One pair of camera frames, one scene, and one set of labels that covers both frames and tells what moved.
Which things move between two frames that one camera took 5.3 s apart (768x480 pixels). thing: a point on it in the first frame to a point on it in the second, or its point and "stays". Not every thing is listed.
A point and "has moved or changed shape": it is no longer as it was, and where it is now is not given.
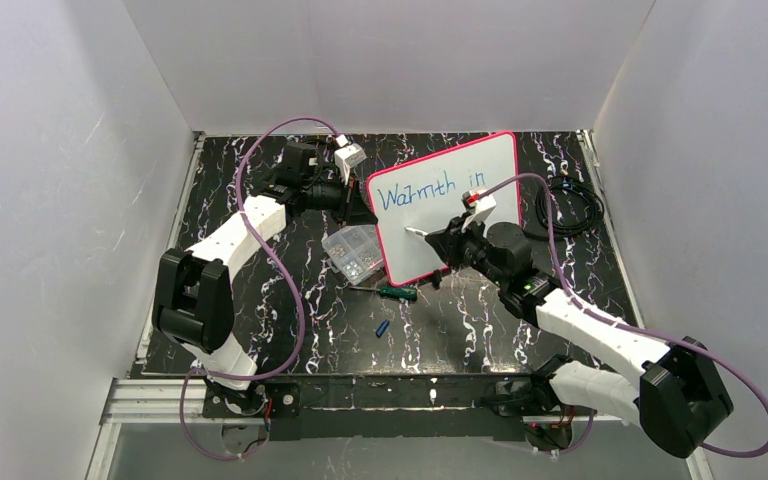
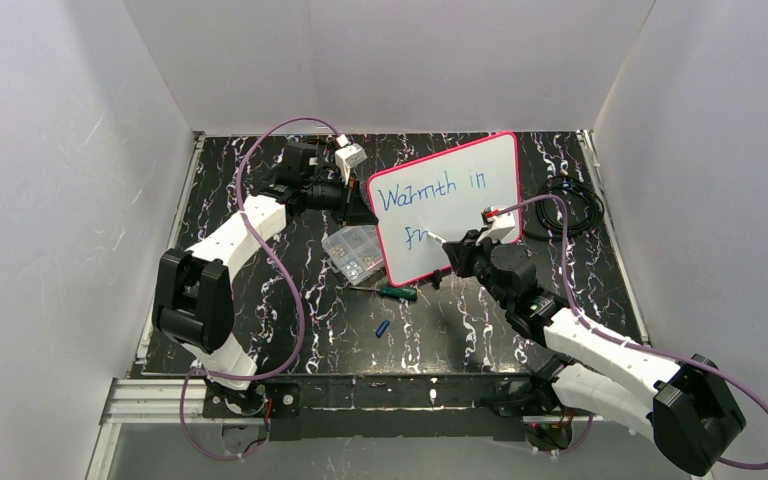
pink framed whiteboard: [426, 193] stays
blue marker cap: [382, 328] stays
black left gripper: [347, 199] stays
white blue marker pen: [420, 232] has moved or changed shape
